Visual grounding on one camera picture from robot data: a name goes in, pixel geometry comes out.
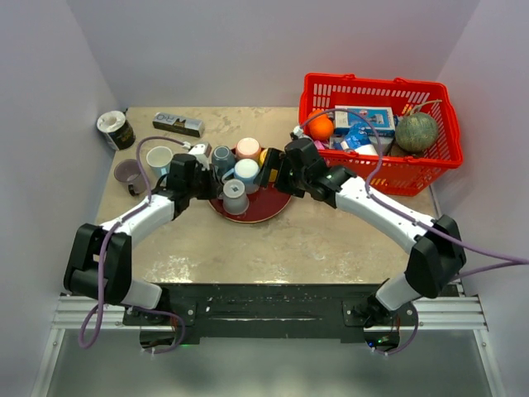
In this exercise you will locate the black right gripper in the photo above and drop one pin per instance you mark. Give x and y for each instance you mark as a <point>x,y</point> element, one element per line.
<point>274,160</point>

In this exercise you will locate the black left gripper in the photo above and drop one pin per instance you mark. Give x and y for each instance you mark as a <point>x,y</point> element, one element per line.
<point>214,184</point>

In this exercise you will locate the blue mug white base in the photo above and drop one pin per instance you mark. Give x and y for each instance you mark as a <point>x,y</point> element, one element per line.
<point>245,170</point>

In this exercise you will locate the light blue faceted mug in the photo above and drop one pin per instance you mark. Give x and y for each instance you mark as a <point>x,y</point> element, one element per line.
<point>159,160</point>

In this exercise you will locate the grey footed mug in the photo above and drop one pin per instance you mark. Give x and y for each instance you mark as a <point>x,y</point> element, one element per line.
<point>234,197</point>

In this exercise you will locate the lilac mug black handle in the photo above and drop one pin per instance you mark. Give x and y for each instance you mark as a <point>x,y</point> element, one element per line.
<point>128,173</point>

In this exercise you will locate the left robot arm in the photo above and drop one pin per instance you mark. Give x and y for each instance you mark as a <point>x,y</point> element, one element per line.
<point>100,261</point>

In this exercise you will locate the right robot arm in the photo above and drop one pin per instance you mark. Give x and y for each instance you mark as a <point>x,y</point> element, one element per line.
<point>433,245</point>

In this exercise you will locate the pink mug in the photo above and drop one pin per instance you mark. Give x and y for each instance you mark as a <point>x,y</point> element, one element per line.
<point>248,148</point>

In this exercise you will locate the dark teal faceted mug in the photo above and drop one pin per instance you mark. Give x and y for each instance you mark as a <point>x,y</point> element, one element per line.
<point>223,160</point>

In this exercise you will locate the round red lacquer tray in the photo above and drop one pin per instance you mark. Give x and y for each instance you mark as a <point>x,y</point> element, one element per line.
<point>266,203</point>

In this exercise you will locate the silver black rectangular box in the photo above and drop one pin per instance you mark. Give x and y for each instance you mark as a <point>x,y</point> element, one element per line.
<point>178,124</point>

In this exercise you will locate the orange ball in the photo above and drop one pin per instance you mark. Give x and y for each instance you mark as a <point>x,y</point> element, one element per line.
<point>321,128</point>

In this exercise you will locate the black face tissue roll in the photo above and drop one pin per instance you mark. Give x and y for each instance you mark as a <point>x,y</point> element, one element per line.
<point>116,130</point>

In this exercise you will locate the blue white bottle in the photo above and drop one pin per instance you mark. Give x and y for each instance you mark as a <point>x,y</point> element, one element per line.
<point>357,140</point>

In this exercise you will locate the blue white product box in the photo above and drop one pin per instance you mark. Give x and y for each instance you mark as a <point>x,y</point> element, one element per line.
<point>381,118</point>

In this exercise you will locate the red plastic shopping basket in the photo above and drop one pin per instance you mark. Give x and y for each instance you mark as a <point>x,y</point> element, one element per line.
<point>395,171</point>

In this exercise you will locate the green melon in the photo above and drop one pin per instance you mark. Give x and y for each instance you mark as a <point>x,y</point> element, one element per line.
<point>417,132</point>

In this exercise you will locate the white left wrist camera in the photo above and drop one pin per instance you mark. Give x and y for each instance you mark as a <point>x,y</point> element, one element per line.
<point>201,152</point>

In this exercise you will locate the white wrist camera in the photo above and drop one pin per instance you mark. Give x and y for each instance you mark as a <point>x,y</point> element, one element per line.
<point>201,152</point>
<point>298,133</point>

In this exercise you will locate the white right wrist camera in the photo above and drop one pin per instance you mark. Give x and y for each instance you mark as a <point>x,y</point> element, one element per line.
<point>298,133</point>

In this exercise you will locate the aluminium frame rail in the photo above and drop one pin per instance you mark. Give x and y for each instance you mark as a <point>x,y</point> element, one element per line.
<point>307,243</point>

